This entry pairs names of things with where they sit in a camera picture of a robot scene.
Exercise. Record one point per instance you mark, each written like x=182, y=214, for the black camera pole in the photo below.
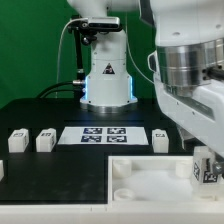
x=79, y=61

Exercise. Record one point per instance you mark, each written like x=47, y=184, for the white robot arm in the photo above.
x=189, y=79

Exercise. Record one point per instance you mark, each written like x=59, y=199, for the white obstacle front rail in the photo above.
x=116, y=213

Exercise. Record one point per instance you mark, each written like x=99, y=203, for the white square table top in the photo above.
x=158, y=179

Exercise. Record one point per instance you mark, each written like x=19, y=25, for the white sheet with tags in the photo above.
x=103, y=135

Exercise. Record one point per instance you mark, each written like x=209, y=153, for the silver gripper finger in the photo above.
x=218, y=167

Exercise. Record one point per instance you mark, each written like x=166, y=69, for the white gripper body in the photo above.
x=202, y=115

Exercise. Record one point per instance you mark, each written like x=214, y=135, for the white obstacle left piece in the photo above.
x=1, y=170

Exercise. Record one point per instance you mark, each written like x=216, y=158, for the black camera on pole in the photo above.
x=98, y=24

